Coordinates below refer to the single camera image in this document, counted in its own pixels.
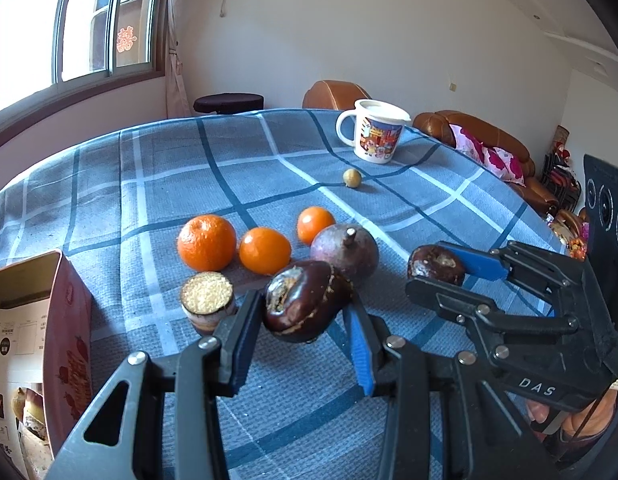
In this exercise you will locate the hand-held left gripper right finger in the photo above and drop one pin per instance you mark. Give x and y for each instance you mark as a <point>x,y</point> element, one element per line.
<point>361,352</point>

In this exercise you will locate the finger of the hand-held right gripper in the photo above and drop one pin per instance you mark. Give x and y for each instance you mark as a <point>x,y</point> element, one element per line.
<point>439,297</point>
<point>481,264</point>

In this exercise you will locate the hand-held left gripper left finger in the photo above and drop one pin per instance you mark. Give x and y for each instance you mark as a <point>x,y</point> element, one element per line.
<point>241,342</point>

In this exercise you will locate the small dark water chestnut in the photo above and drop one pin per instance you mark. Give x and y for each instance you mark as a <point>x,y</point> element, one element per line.
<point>434,265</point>

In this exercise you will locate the large dark water chestnut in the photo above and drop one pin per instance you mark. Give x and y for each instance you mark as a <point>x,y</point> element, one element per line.
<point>304,300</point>

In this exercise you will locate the medium smooth orange mandarin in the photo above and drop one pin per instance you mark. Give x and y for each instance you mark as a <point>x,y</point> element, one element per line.
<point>265,251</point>

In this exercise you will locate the large rough orange mandarin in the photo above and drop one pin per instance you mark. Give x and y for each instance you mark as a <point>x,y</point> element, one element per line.
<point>207,242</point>

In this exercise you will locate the red and white cardboard box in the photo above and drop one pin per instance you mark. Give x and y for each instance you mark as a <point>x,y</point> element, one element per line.
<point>64,340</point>

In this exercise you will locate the person's right hand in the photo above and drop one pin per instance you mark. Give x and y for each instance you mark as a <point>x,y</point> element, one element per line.
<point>584,425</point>

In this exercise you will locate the purple passion fruit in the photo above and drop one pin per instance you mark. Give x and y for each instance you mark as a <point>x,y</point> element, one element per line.
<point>339,255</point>

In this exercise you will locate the pink floral blanket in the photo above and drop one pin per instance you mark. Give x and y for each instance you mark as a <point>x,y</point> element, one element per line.
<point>494,157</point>

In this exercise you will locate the black cluttered rack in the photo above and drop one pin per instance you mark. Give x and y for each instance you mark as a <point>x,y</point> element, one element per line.
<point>561,175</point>

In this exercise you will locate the brown leather sofa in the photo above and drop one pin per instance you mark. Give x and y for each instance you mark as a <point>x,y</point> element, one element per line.
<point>494,135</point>

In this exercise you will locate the small orange mandarin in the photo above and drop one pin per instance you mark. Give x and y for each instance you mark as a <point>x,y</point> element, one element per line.
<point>315,225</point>

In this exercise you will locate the small yellow longan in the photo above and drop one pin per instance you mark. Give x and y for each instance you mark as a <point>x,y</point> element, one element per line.
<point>352,178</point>

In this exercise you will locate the white printed mug with lid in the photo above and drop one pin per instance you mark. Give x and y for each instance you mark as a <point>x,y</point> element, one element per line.
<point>379,132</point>

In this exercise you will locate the blue plaid cloth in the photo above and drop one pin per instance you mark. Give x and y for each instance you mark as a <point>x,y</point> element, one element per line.
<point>164,170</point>

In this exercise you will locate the brown leather armchair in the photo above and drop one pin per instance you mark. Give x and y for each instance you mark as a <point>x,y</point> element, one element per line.
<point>334,94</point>

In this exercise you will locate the dark round stool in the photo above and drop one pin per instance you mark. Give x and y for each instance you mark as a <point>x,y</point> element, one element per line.
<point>229,102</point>

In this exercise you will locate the pink tied curtain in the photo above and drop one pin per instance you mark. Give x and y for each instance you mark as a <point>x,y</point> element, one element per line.
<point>178,60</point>

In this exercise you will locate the red paper window decoration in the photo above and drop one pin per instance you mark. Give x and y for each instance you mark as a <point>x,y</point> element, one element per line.
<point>124,40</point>

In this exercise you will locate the sliding glass window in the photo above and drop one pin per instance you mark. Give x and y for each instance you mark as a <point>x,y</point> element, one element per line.
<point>84,20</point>

